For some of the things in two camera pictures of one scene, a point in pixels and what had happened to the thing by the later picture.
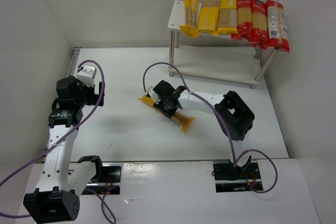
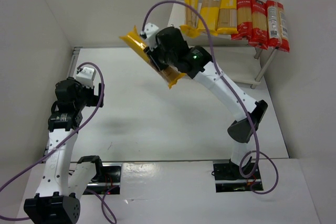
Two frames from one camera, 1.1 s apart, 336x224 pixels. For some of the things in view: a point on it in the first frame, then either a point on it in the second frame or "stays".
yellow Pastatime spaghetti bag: [182, 120] to [168, 74]
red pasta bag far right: [277, 26] stays
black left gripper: [97, 96] stays
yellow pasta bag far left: [191, 1] stays
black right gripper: [165, 104] to [153, 57]
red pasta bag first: [244, 18] stays
